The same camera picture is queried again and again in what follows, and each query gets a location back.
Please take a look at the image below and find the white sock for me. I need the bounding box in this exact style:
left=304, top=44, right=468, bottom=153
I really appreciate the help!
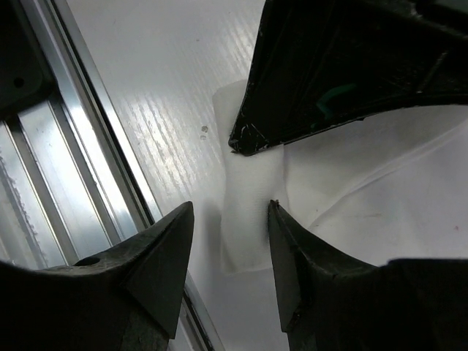
left=213, top=80, right=467, bottom=274

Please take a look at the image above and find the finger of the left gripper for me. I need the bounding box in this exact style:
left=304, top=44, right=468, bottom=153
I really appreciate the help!
left=228, top=0, right=467, bottom=156

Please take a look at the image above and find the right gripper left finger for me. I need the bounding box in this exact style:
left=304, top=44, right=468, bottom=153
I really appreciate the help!
left=1, top=202, right=194, bottom=350

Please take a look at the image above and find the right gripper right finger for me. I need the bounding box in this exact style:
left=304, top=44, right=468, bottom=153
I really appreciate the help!
left=268, top=201, right=467, bottom=350

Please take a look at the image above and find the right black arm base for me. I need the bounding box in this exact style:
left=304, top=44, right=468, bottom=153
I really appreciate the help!
left=1, top=1, right=56, bottom=120

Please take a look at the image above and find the aluminium frame rail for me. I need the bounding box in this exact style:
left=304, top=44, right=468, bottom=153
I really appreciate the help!
left=1, top=1, right=223, bottom=350

